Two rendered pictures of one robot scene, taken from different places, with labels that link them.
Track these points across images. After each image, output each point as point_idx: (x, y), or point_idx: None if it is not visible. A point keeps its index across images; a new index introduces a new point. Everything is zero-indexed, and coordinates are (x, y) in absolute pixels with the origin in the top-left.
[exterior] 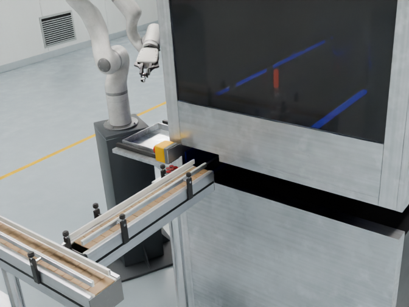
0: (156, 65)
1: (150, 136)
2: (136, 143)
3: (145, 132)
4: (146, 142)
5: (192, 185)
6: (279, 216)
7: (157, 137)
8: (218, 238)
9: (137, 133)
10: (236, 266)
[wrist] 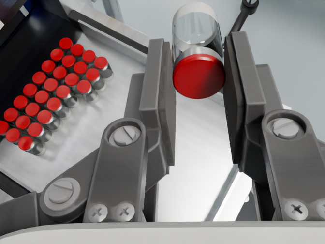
0: (17, 219)
1: (193, 201)
2: (226, 145)
3: (212, 217)
4: (193, 150)
5: None
6: None
7: (162, 189)
8: None
9: (233, 181)
10: None
